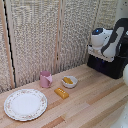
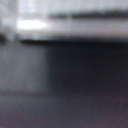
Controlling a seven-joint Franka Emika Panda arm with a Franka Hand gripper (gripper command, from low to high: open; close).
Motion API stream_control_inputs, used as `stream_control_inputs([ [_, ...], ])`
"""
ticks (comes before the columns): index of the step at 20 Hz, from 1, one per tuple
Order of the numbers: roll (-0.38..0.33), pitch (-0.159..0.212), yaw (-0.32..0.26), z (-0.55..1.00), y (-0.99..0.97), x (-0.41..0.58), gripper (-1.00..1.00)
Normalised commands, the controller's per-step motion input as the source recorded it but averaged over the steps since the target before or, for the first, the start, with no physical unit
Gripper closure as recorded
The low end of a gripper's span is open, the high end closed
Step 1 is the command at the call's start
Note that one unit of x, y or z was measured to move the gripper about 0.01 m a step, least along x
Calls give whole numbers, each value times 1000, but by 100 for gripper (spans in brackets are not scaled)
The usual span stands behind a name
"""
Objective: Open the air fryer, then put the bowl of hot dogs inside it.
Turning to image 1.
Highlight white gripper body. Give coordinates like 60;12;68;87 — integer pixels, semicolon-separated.
87;44;115;63

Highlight small white bowl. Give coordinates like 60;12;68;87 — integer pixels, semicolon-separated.
61;75;79;89

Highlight black air fryer housing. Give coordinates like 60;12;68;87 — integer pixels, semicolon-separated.
109;33;128;80

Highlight yellow food piece in bowl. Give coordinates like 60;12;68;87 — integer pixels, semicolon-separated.
63;76;74;85

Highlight yellow rectangular block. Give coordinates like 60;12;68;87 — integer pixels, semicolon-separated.
54;87;70;100

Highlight pink plastic cup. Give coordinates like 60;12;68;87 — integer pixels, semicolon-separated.
39;70;54;89

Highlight beige woven folding screen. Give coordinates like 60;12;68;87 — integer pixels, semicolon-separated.
0;0;128;94

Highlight white plate with floral rim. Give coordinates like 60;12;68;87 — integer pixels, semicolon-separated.
3;88;49;122

